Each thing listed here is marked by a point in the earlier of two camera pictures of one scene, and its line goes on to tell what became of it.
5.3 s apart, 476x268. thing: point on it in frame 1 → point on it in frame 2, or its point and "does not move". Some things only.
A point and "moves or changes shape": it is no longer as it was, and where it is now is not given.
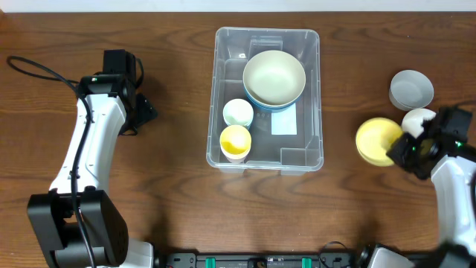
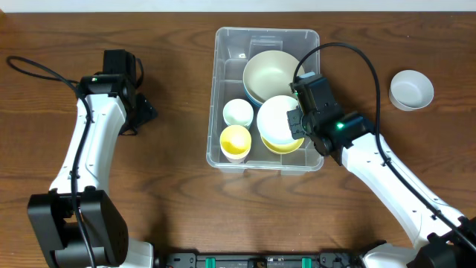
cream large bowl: x=274 y=77 does not move
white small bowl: x=412 y=120 → x=272 y=119
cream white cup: x=237 y=112 does not move
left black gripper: x=147 y=111 does not move
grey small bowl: x=410 y=89 does not move
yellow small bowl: x=375 y=137 moves or changes shape
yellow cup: x=235 y=141 does not move
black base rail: x=260 y=260 does not move
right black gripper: x=396 y=153 → x=298 y=130
